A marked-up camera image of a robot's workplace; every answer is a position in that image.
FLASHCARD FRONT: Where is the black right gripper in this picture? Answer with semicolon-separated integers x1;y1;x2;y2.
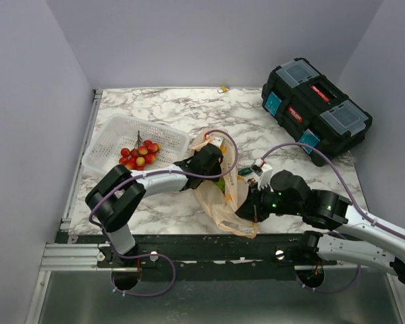
234;181;302;223

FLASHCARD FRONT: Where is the peach banana-print plastic bag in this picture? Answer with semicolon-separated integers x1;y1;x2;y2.
191;128;258;239

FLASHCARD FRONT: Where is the green fake guava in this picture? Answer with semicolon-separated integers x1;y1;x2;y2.
215;178;225;194

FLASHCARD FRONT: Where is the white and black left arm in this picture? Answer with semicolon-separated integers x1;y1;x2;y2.
85;144;223;267

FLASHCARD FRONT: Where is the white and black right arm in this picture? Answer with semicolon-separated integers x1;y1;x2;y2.
236;169;405;285

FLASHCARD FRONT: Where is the red fake cherry bunch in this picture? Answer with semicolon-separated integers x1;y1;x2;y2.
118;131;161;171

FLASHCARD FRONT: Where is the yellow hex key set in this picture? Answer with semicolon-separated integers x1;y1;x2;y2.
217;86;230;94

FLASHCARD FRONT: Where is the white perforated plastic basket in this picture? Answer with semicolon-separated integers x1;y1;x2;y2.
82;114;190;178

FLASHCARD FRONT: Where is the black toolbox with blue latches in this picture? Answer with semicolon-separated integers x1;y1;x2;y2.
261;57;373;167

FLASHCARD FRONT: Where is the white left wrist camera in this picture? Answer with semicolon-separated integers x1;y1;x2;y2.
205;134;224;149

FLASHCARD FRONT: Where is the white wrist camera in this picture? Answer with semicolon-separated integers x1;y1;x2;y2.
205;134;224;149
250;158;273;190

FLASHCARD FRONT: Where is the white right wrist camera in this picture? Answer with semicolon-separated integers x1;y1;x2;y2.
250;158;273;190

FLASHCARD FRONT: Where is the green-handled screwdriver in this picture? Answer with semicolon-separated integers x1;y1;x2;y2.
238;167;252;176

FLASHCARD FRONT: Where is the black mounting rail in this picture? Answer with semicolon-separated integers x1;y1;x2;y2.
57;234;326;287

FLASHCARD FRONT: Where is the aluminium frame extrusion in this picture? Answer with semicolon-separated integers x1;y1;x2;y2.
38;242;104;271

